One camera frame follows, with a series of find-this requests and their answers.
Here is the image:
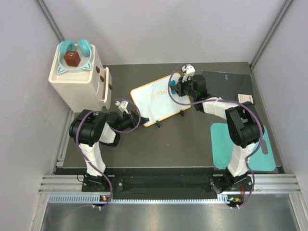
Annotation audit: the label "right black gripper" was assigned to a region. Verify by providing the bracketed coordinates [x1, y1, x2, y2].
[173, 76, 196, 100]

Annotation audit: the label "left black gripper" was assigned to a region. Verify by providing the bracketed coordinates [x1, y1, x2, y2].
[116, 110, 149, 133]

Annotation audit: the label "blue bone-shaped eraser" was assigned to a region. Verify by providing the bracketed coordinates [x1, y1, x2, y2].
[169, 80, 178, 94]

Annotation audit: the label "yellow-framed whiteboard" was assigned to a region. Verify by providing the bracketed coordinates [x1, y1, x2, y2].
[130, 76, 191, 127]

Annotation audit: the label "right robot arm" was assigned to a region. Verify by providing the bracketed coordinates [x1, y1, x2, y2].
[169, 75, 264, 193]

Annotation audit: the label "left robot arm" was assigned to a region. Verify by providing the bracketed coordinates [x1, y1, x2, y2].
[69, 110, 149, 192]

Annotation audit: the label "black notebook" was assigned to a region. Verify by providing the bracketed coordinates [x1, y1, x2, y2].
[202, 71, 256, 103]

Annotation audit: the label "small white card box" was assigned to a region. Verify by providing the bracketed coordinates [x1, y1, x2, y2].
[238, 94, 254, 103]

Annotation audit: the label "teal cutting mat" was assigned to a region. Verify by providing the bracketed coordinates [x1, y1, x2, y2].
[210, 123, 276, 172]

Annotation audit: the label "cream drawer cabinet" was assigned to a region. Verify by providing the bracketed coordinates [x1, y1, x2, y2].
[49, 44, 112, 113]

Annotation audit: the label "brown cube toy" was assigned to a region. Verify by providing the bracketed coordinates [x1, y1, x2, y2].
[64, 50, 81, 67]

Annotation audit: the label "teal cat-ear headphones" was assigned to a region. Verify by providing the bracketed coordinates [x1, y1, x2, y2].
[57, 39, 93, 74]

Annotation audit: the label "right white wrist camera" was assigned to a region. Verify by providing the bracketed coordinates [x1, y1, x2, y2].
[181, 64, 195, 82]

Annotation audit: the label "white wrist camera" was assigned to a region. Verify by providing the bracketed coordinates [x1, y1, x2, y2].
[181, 64, 195, 82]
[115, 100, 128, 114]

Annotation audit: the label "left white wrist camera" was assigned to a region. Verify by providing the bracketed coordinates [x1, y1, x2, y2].
[115, 100, 128, 114]

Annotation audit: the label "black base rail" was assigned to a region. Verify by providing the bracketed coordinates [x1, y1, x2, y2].
[96, 167, 252, 199]

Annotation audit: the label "grey cable duct strip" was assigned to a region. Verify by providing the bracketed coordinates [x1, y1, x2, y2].
[48, 194, 240, 205]

